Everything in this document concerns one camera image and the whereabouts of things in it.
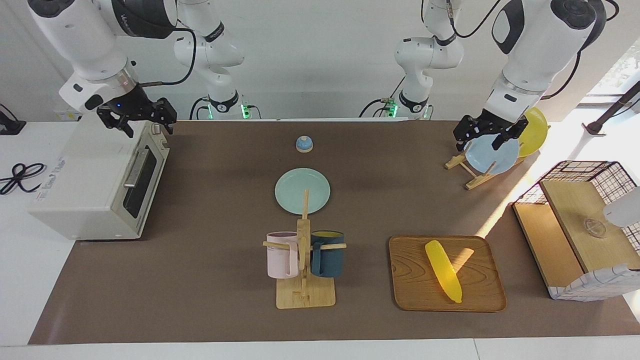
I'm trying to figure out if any glass oven door with handle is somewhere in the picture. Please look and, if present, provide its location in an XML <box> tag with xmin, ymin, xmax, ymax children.
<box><xmin>112</xmin><ymin>132</ymin><xmax>171</xmax><ymax>237</ymax></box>

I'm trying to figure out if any yellow corn cob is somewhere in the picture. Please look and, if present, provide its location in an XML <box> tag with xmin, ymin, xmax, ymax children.
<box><xmin>425</xmin><ymin>240</ymin><xmax>463</xmax><ymax>304</ymax></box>

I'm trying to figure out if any pale green plate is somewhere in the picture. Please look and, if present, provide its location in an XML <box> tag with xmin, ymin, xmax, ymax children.
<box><xmin>274</xmin><ymin>167</ymin><xmax>331</xmax><ymax>215</ymax></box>

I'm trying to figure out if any cream toaster oven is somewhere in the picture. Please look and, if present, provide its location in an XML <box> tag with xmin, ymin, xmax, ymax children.
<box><xmin>28</xmin><ymin>120</ymin><xmax>171</xmax><ymax>241</ymax></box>

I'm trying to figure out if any light blue plate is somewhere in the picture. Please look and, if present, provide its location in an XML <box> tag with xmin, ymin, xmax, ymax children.
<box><xmin>465</xmin><ymin>134</ymin><xmax>521</xmax><ymax>175</ymax></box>

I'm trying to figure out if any wooden plate rack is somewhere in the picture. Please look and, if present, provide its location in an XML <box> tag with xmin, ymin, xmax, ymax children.
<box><xmin>445</xmin><ymin>150</ymin><xmax>526</xmax><ymax>191</ymax></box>

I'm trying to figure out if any yellow plate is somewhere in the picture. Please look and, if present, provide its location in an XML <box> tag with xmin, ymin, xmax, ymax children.
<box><xmin>517</xmin><ymin>106</ymin><xmax>549</xmax><ymax>158</ymax></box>

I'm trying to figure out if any wooden shelf board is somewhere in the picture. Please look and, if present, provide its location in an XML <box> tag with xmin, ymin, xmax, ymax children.
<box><xmin>540</xmin><ymin>179</ymin><xmax>640</xmax><ymax>274</ymax></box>
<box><xmin>513</xmin><ymin>202</ymin><xmax>586</xmax><ymax>289</ymax></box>

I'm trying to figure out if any black stand pole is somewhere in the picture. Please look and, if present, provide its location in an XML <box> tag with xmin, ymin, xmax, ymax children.
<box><xmin>582</xmin><ymin>80</ymin><xmax>640</xmax><ymax>136</ymax></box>

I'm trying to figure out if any clear glass cup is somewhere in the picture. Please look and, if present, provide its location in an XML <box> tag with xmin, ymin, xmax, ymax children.
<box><xmin>584</xmin><ymin>218</ymin><xmax>607</xmax><ymax>239</ymax></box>

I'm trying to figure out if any white rounded device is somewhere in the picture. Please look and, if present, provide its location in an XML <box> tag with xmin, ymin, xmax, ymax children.
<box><xmin>602</xmin><ymin>186</ymin><xmax>640</xmax><ymax>228</ymax></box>

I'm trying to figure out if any wooden serving tray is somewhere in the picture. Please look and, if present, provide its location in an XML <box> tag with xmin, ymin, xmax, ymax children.
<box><xmin>388</xmin><ymin>235</ymin><xmax>507</xmax><ymax>313</ymax></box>

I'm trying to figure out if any brown table mat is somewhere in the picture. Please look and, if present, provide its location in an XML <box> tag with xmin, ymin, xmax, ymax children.
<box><xmin>27</xmin><ymin>119</ymin><xmax>640</xmax><ymax>346</ymax></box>

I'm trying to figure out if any pink mug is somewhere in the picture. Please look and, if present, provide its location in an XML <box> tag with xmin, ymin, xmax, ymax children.
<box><xmin>266</xmin><ymin>231</ymin><xmax>301</xmax><ymax>280</ymax></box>

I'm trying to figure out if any dark blue mug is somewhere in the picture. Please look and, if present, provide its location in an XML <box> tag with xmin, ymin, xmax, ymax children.
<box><xmin>310</xmin><ymin>230</ymin><xmax>345</xmax><ymax>279</ymax></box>

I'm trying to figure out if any wooden mug rack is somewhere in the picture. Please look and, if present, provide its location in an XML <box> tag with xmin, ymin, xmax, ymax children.
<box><xmin>262</xmin><ymin>189</ymin><xmax>347</xmax><ymax>310</ymax></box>

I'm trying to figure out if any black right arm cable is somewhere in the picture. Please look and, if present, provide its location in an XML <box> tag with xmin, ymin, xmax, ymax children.
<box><xmin>135</xmin><ymin>27</ymin><xmax>199</xmax><ymax>88</ymax></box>

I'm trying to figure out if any loose black cable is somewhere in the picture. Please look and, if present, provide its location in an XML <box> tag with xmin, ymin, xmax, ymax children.
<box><xmin>0</xmin><ymin>162</ymin><xmax>47</xmax><ymax>196</ymax></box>

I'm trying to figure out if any black clamp mount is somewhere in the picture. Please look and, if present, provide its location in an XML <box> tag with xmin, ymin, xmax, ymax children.
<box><xmin>0</xmin><ymin>104</ymin><xmax>27</xmax><ymax>136</ymax></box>

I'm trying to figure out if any wire basket with fabric rim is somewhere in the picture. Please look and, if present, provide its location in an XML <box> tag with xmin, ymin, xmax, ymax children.
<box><xmin>512</xmin><ymin>160</ymin><xmax>640</xmax><ymax>302</ymax></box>

